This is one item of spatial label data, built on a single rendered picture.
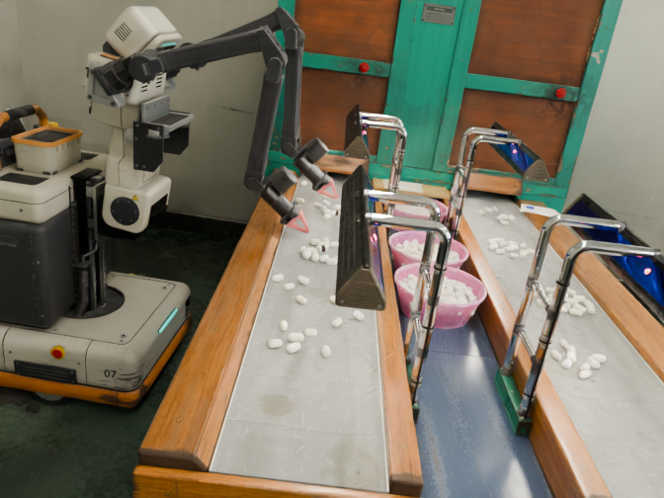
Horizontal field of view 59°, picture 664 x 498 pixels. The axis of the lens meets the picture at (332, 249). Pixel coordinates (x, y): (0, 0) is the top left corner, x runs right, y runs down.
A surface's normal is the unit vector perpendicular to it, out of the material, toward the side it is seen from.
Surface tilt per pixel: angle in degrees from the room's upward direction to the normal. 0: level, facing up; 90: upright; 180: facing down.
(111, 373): 90
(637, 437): 0
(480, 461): 0
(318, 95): 90
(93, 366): 90
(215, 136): 90
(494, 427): 0
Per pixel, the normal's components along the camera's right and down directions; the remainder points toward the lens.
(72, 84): -0.11, 0.37
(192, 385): 0.12, -0.92
